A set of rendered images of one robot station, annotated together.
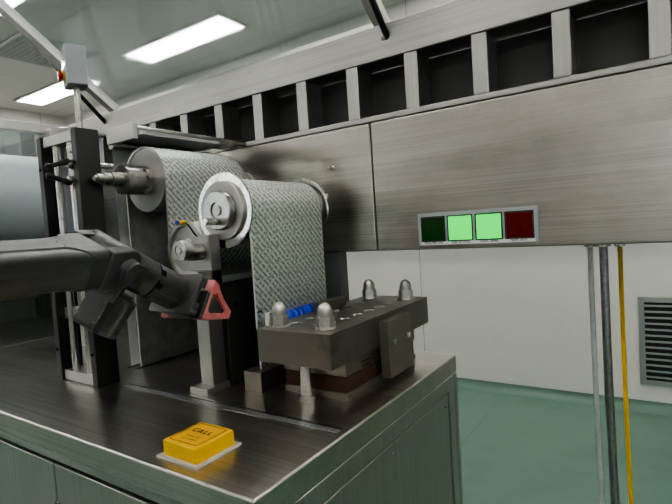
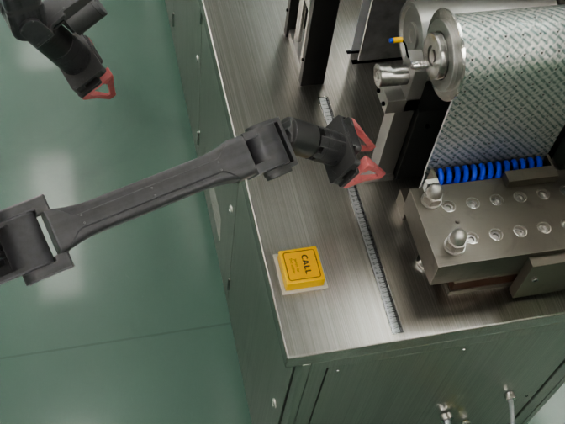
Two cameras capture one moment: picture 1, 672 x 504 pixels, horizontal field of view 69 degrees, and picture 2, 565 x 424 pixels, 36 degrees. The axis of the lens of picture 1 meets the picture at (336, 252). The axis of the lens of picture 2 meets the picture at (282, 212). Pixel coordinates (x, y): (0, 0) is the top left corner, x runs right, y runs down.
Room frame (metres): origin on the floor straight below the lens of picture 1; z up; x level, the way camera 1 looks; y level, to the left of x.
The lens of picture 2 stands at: (0.00, -0.21, 2.22)
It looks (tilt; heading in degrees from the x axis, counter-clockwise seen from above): 55 degrees down; 36
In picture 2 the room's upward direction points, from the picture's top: 10 degrees clockwise
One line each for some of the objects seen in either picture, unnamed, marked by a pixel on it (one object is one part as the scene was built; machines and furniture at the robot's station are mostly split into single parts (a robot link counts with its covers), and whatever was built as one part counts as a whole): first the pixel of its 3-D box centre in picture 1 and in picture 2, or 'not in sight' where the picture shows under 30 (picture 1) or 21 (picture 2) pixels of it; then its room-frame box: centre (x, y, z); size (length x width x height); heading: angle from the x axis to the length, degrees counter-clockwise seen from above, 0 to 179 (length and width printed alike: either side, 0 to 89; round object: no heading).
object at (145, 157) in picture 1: (189, 182); not in sight; (1.21, 0.35, 1.34); 0.25 x 0.14 x 0.14; 146
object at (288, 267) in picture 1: (292, 274); (500, 132); (1.03, 0.10, 1.11); 0.23 x 0.01 x 0.18; 146
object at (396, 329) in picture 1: (397, 343); (546, 275); (0.95, -0.11, 0.97); 0.10 x 0.03 x 0.11; 146
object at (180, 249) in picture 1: (182, 250); (382, 74); (0.91, 0.29, 1.18); 0.04 x 0.02 x 0.04; 56
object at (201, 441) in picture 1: (199, 442); (301, 267); (0.67, 0.21, 0.91); 0.07 x 0.07 x 0.02; 56
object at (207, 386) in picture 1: (203, 313); (389, 121); (0.94, 0.27, 1.05); 0.06 x 0.05 x 0.31; 146
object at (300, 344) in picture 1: (353, 324); (526, 221); (0.99, -0.03, 1.00); 0.40 x 0.16 x 0.06; 146
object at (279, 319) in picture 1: (279, 313); (434, 193); (0.88, 0.11, 1.05); 0.04 x 0.04 x 0.04
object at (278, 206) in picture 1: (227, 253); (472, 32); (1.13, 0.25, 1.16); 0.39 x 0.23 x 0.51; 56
